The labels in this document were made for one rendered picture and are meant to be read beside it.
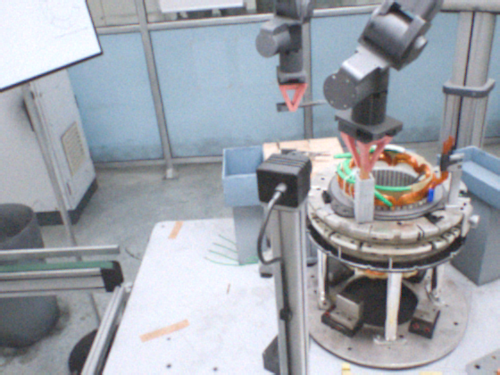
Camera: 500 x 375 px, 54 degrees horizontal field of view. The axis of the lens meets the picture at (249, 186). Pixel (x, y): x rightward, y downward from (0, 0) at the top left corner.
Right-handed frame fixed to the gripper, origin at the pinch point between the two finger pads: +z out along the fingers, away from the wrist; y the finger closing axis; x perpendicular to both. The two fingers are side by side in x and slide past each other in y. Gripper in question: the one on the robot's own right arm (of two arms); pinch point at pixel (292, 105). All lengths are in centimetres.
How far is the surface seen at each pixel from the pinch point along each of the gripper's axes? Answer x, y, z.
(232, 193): -16.4, 12.2, 16.8
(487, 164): 45.5, 13.0, 13.8
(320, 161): 5.9, 8.1, 11.9
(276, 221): -10, 74, -14
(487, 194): 39.1, 26.7, 13.7
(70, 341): -98, -47, 120
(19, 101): -134, -146, 38
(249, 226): -12.9, 9.8, 28.3
